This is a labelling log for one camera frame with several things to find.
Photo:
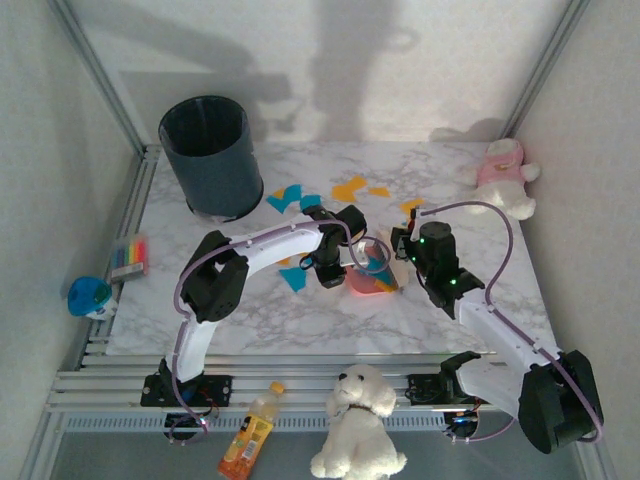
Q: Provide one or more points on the large orange paper scrap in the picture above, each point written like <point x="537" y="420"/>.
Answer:
<point x="345" y="192"/>

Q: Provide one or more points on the large blue paper scrap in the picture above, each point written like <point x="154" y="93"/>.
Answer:
<point x="289" y="201"/>

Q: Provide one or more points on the pink dustpan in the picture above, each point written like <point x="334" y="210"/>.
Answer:
<point x="365" y="288"/>

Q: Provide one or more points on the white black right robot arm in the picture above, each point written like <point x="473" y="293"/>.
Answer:
<point x="490" y="325"/>

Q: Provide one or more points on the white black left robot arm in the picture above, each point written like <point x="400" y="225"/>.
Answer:
<point x="280" y="245"/>

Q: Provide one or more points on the white plush in pink dress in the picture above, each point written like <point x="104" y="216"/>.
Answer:
<point x="500" y="170"/>

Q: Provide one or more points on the dark blue-grey waste bin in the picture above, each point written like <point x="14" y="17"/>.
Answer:
<point x="215" y="165"/>

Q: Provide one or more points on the black controller board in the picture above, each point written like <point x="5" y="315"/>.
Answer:
<point x="460" y="426"/>
<point x="175" y="426"/>

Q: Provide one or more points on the white plush dog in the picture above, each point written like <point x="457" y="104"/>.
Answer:
<point x="357" y="430"/>

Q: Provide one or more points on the orange juice bottle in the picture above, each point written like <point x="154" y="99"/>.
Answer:
<point x="250" y="435"/>

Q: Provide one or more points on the blue-capped white container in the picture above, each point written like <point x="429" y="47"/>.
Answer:
<point x="87" y="295"/>

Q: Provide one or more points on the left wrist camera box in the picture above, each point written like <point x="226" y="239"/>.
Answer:
<point x="362" y="257"/>

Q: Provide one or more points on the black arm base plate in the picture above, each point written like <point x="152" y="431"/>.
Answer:
<point x="220" y="390"/>
<point x="422" y="390"/>

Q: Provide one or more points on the aluminium frame base rails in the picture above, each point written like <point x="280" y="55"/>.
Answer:
<point x="310" y="385"/>

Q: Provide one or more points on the aluminium frame post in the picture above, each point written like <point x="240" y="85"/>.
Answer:
<point x="545" y="65"/>
<point x="100" y="80"/>

